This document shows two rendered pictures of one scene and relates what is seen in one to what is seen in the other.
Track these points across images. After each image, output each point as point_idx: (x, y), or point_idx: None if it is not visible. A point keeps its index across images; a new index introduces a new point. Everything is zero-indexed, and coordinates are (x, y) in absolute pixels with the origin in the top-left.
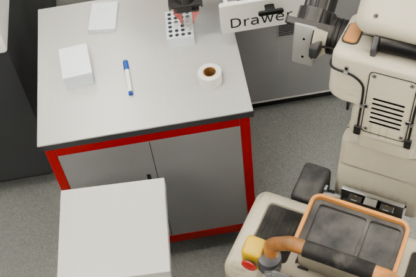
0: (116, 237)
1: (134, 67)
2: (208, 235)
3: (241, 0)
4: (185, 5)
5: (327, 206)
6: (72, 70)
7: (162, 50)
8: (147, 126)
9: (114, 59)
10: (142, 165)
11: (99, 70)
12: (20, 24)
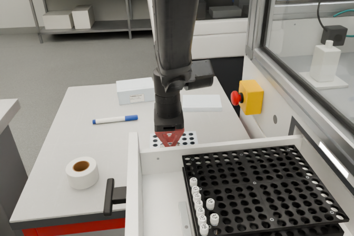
0: None
1: (129, 124)
2: None
3: (136, 150)
4: (155, 112)
5: None
6: (123, 84)
7: (148, 140)
8: (48, 134)
9: (145, 112)
10: None
11: (134, 106)
12: (230, 92)
